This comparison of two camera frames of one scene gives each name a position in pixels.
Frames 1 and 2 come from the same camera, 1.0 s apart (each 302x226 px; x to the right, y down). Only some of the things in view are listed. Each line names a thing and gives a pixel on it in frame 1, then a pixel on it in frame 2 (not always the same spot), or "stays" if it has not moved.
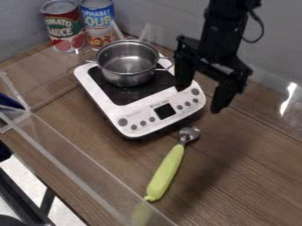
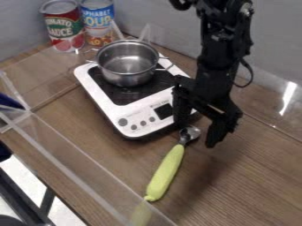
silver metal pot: (128, 62) stays
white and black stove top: (139, 110) stays
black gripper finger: (224, 94) -> (222, 125)
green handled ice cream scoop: (166, 169) stays
